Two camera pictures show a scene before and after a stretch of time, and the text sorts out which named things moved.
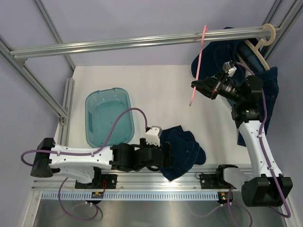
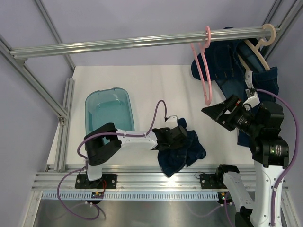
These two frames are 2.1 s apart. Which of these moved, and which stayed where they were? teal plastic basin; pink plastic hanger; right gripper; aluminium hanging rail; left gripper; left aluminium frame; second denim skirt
Moved: pink plastic hanger; left gripper; right gripper
Stayed: aluminium hanging rail; second denim skirt; teal plastic basin; left aluminium frame
